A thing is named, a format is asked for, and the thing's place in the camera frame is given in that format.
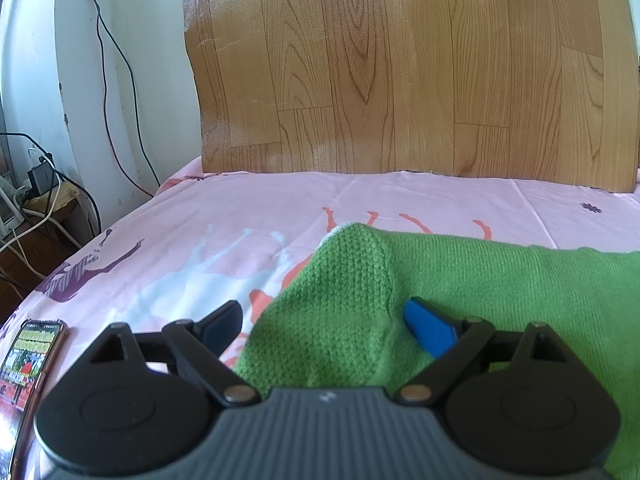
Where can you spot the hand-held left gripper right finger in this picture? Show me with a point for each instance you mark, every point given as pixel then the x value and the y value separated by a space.
pixel 429 327

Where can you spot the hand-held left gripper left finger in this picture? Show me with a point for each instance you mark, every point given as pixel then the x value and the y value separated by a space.
pixel 222 324

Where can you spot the green white black knitted sweater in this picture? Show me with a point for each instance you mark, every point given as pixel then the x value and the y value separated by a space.
pixel 475 280

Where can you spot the pink printed bed sheet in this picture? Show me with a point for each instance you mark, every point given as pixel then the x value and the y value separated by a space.
pixel 225 200

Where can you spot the smartphone in clear case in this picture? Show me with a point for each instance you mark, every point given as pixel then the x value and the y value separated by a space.
pixel 30 355

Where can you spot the wooden nightstand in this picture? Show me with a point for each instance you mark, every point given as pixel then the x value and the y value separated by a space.
pixel 30 255

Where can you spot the black power adapter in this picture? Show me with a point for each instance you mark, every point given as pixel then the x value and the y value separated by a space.
pixel 40 176

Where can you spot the wooden headboard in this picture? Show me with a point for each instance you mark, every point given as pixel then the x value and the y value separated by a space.
pixel 400 60

